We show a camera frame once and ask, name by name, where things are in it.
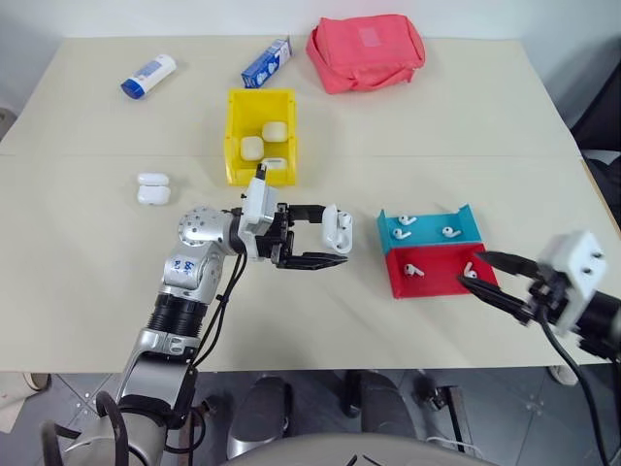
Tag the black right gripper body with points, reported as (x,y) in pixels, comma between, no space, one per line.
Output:
(543,296)

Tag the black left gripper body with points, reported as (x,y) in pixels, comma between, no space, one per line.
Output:
(279,238)

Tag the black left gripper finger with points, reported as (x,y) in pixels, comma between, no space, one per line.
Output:
(315,261)
(308,214)

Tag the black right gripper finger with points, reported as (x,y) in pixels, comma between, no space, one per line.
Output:
(495,293)
(509,264)

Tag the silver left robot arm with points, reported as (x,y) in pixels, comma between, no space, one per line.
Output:
(194,262)

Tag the yellow plastic bin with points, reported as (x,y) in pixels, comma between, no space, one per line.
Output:
(238,141)

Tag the red plastic tray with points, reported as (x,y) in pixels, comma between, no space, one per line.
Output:
(436,284)

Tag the white table foot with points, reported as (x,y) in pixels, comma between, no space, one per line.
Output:
(38,381)
(563,376)

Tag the blue plastic tray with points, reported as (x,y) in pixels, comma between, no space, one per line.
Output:
(427,238)

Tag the blue white milk carton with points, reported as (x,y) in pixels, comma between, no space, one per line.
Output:
(267,63)

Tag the dark rounded robot leg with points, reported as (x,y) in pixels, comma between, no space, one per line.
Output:
(262,412)
(383,408)

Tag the black chair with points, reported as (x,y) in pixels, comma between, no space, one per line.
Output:
(601,131)

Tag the pink fabric bag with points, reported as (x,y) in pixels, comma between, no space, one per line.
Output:
(366,53)

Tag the white tube with blue cap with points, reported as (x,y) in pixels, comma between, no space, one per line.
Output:
(150,76)

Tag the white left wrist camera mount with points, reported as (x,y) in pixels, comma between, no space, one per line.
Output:
(257,204)

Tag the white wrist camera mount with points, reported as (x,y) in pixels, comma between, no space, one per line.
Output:
(577,272)
(257,204)

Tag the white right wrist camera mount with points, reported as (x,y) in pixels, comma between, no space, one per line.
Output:
(577,272)

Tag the black metal stand frame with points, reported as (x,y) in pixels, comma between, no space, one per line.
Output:
(453,417)

